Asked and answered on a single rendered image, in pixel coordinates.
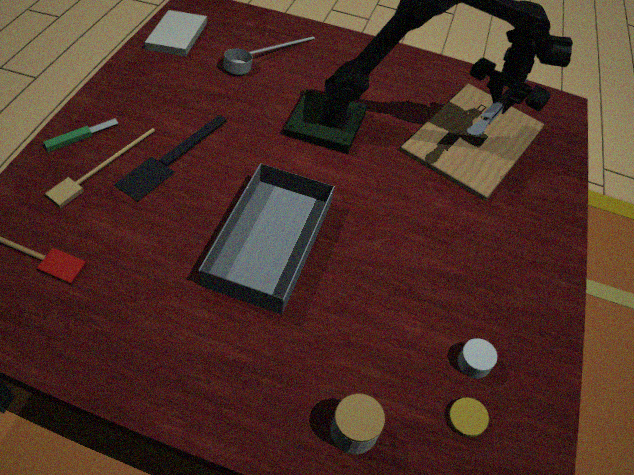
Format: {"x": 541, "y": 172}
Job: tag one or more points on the light brown wooden board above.
{"x": 477, "y": 163}

